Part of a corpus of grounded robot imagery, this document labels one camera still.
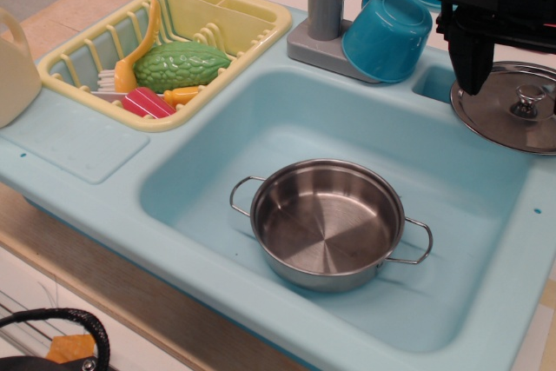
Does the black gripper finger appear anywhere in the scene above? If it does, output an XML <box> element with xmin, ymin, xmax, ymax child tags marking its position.
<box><xmin>447</xmin><ymin>19</ymin><xmax>495</xmax><ymax>96</ymax></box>

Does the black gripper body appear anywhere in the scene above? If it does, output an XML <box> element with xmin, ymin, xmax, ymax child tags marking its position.
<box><xmin>437</xmin><ymin>0</ymin><xmax>555</xmax><ymax>54</ymax></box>

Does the stainless steel pot lid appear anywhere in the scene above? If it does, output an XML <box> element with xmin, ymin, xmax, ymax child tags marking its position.
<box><xmin>450</xmin><ymin>61</ymin><xmax>555</xmax><ymax>155</ymax></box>

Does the teal toy cup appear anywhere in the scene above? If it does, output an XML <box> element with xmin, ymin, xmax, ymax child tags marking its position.
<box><xmin>341</xmin><ymin>0</ymin><xmax>433</xmax><ymax>83</ymax></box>

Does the grey toy faucet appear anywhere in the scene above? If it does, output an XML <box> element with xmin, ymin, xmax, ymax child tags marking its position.
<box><xmin>287</xmin><ymin>0</ymin><xmax>376</xmax><ymax>83</ymax></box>

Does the orange toy bottle piece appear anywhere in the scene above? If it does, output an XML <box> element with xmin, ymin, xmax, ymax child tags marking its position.
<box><xmin>162</xmin><ymin>86</ymin><xmax>201</xmax><ymax>109</ymax></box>

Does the green toy bitter gourd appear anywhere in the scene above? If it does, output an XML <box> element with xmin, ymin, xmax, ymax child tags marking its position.
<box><xmin>133</xmin><ymin>42</ymin><xmax>231</xmax><ymax>93</ymax></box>

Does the yellow dish rack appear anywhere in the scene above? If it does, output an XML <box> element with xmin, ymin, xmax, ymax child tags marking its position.
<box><xmin>37</xmin><ymin>0</ymin><xmax>292</xmax><ymax>132</ymax></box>

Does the pink toy food piece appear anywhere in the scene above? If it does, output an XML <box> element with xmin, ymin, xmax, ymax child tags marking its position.
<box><xmin>122</xmin><ymin>87</ymin><xmax>175</xmax><ymax>119</ymax></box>

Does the light blue toy sink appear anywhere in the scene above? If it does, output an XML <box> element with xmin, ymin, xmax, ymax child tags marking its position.
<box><xmin>0</xmin><ymin>4</ymin><xmax>556</xmax><ymax>371</ymax></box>

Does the cream plastic jug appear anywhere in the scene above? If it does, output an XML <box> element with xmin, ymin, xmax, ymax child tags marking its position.
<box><xmin>1</xmin><ymin>9</ymin><xmax>42</xmax><ymax>128</ymax></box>

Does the orange sticky paper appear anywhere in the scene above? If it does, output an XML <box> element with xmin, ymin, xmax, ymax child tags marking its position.
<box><xmin>45</xmin><ymin>335</ymin><xmax>96</xmax><ymax>364</ymax></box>

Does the black braided cable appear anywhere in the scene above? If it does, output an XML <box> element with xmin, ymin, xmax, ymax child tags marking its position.
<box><xmin>0</xmin><ymin>308</ymin><xmax>111</xmax><ymax>371</ymax></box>

